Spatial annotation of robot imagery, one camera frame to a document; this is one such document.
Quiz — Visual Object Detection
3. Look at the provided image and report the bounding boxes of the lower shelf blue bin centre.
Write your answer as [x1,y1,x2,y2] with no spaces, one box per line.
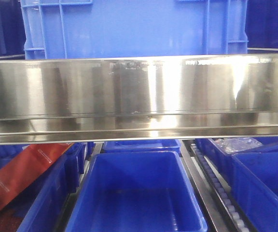
[66,151,208,232]

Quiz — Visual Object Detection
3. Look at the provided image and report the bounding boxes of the lower steel divider rail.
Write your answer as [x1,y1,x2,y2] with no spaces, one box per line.
[181,141,228,232]

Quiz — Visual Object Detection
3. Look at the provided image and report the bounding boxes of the red package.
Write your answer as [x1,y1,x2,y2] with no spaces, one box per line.
[0,143,74,211]

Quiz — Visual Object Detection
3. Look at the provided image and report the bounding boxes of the steel shelf front rail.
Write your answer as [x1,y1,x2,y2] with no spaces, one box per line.
[0,53,278,145]

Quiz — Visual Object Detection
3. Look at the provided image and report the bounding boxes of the lower shelf blue bin left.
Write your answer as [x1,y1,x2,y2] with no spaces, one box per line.
[0,143,85,232]

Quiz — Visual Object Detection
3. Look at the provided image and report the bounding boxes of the shelf blue bin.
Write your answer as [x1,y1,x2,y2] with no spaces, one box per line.
[66,151,208,232]
[231,151,278,232]
[0,143,85,232]

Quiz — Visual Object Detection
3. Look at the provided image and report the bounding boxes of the large blue crate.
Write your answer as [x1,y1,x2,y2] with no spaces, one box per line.
[21,0,248,59]

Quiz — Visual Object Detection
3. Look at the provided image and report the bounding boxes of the lower roller track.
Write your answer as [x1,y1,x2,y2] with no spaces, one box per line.
[188,143,249,232]

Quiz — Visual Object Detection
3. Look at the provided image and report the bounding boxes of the clear plastic bags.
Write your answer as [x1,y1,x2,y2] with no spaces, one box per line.
[214,137,263,154]

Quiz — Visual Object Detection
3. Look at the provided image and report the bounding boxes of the lower shelf blue bin right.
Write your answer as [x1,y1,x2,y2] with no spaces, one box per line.
[231,151,278,232]

